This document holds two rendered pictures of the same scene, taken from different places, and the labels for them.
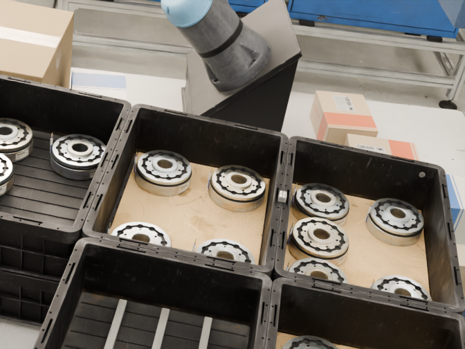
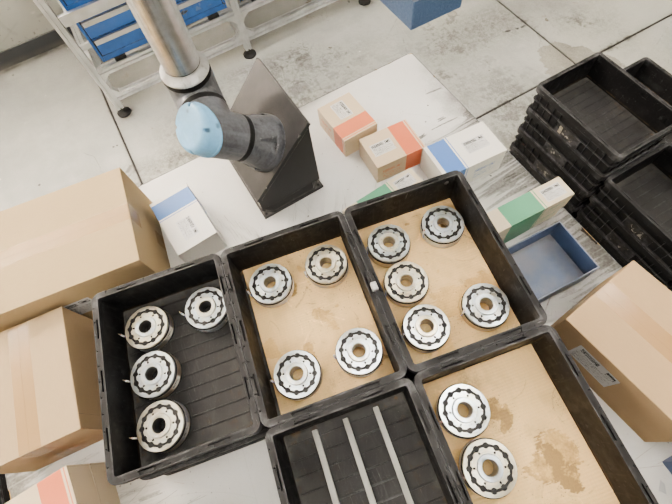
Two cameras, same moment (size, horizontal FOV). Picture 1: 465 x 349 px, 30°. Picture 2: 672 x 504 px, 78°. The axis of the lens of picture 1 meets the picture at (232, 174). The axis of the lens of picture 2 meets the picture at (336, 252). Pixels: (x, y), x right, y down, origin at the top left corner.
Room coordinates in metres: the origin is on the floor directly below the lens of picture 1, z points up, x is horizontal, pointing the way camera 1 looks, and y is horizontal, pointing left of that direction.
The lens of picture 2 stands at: (0.90, 0.02, 1.76)
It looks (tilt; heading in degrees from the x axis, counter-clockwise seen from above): 65 degrees down; 352
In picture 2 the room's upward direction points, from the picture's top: 12 degrees counter-clockwise
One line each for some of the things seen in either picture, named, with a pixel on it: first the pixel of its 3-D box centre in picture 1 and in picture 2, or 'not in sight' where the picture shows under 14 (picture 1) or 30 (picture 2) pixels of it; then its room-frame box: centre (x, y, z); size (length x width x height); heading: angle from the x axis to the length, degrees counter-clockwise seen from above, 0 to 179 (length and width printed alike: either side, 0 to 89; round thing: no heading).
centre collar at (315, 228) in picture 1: (321, 235); (406, 281); (1.19, -0.17, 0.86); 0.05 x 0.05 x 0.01
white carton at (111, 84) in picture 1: (97, 111); (188, 225); (1.61, 0.32, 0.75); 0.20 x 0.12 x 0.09; 15
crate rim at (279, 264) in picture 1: (367, 219); (437, 262); (1.19, -0.24, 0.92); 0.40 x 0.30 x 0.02; 0
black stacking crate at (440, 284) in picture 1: (359, 242); (434, 271); (1.19, -0.24, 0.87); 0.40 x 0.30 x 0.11; 0
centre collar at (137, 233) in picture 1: (140, 240); (296, 373); (1.08, 0.13, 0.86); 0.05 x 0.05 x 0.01
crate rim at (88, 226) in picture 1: (194, 183); (307, 309); (1.19, 0.06, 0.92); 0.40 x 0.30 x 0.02; 0
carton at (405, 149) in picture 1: (380, 166); (391, 151); (1.64, -0.32, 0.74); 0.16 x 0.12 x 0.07; 97
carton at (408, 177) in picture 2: not in sight; (382, 201); (1.48, -0.23, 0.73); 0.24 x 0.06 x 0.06; 105
